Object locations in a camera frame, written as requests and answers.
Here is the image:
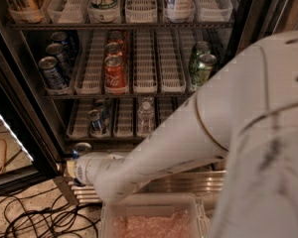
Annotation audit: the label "red coca cola can middle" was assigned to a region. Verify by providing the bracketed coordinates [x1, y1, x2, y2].
[105, 43, 124, 57]

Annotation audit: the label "black cables on floor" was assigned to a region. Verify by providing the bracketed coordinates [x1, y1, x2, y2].
[0, 185, 102, 238]

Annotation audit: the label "blue pepsi can middle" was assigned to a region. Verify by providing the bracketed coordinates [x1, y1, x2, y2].
[46, 43, 73, 77]

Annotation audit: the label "red coca cola can rear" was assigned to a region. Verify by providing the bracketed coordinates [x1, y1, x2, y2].
[107, 31, 124, 45]

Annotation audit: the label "water bottle bottom centre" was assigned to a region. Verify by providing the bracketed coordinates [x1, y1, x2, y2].
[137, 100, 155, 136]

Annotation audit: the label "open fridge glass door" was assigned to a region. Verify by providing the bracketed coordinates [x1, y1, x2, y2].
[0, 33, 59, 198]

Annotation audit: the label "blue pepsi can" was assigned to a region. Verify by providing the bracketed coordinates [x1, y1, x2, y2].
[38, 57, 68, 90]
[46, 43, 73, 77]
[51, 31, 76, 58]

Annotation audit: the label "red coca cola can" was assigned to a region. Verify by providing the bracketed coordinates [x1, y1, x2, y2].
[104, 56, 125, 89]
[105, 43, 124, 57]
[107, 31, 124, 45]

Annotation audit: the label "clear bin pink bubble wrap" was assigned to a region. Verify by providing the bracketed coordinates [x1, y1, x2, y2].
[99, 193, 211, 238]

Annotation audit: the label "closed right fridge door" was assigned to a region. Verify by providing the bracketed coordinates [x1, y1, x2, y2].
[234, 0, 298, 55]

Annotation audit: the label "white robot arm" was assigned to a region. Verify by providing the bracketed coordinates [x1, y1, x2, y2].
[75, 31, 298, 238]

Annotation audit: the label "blue pepsi can rear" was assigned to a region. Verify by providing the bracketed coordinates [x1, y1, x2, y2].
[51, 31, 76, 58]

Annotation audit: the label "red coca cola can front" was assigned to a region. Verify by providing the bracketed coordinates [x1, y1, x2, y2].
[104, 56, 125, 89]

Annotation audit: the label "blue pepsi can front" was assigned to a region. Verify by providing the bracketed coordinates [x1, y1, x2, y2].
[38, 57, 68, 90]

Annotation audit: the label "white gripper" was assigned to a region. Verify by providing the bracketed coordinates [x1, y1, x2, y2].
[67, 152, 124, 185]

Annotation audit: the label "blue redbull can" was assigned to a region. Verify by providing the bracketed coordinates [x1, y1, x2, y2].
[72, 142, 91, 161]
[95, 98, 110, 125]
[88, 109, 105, 135]

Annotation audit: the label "green soda can rear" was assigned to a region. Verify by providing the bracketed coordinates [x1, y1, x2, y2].
[189, 41, 212, 75]

